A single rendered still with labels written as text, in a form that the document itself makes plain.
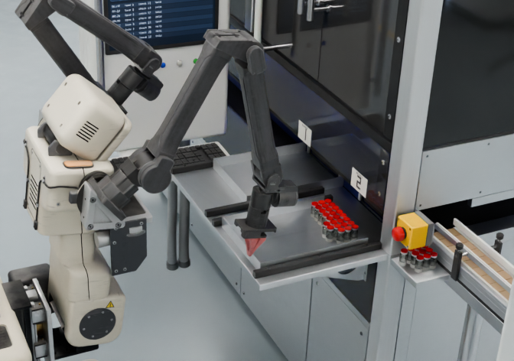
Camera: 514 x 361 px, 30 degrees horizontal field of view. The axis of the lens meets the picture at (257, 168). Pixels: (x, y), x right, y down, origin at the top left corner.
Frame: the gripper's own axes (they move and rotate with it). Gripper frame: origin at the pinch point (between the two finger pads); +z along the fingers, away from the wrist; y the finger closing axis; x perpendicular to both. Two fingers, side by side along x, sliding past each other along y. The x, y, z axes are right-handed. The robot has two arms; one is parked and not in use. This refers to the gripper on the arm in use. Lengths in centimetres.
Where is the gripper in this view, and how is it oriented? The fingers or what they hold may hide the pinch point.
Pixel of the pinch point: (249, 252)
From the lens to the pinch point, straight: 264.8
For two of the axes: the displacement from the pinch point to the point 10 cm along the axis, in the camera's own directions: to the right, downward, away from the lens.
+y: 8.8, -0.2, 4.7
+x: -4.3, -4.4, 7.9
